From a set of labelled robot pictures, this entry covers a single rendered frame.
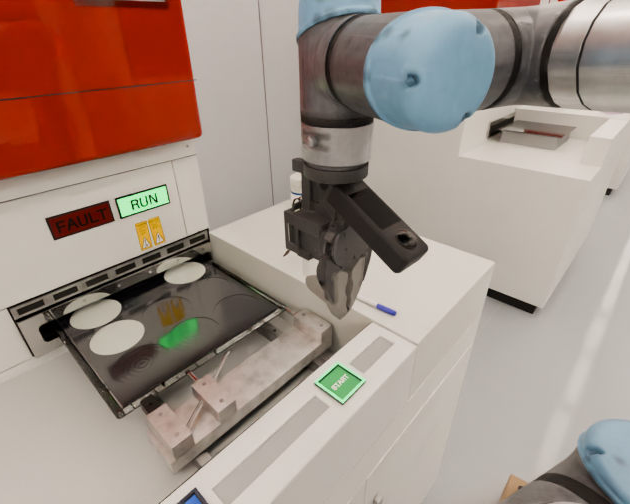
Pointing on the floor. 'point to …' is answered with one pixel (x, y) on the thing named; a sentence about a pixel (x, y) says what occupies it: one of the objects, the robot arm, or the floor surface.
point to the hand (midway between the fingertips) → (345, 312)
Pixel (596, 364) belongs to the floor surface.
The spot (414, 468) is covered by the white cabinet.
